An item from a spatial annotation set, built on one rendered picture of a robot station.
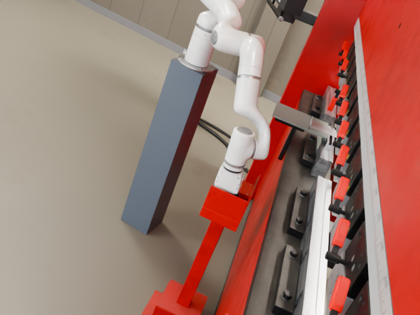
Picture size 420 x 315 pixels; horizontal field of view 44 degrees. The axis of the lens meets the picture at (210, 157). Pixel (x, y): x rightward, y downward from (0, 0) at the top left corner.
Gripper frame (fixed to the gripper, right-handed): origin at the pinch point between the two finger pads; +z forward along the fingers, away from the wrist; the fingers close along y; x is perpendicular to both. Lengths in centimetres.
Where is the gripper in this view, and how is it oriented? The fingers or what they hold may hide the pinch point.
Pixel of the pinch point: (222, 199)
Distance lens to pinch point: 205.9
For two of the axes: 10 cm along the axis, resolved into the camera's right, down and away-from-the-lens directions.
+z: -2.5, 8.5, 4.6
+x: -2.7, 4.0, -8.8
